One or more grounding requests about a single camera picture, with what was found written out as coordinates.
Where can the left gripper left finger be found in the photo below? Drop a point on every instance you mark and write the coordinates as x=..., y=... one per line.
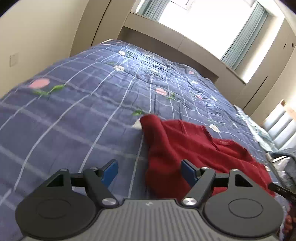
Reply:
x=67, y=204

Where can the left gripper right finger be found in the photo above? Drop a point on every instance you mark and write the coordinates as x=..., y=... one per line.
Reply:
x=231, y=203

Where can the red knit sweater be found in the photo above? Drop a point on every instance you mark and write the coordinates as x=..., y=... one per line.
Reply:
x=171, y=141

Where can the grey folded garment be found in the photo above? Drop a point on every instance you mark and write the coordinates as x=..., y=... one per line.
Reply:
x=283, y=162

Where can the light blue floral pillow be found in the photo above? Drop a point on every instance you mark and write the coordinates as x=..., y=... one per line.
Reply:
x=260, y=134

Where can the padded grey wooden headboard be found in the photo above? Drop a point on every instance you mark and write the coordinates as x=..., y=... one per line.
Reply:
x=281, y=126

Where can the blue plaid floral quilt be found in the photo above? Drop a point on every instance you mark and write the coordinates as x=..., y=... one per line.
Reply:
x=83, y=111

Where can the teal right curtain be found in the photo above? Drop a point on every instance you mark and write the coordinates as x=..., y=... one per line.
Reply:
x=244, y=40

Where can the teal curtain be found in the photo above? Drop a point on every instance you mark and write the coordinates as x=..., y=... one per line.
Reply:
x=244, y=40
x=153, y=9

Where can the beige wardrobe window unit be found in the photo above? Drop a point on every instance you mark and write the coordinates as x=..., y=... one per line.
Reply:
x=247, y=87

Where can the teal left curtain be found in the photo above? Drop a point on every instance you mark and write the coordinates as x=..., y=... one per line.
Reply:
x=153, y=9

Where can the white wall socket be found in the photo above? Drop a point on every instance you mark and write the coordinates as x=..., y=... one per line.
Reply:
x=14, y=59

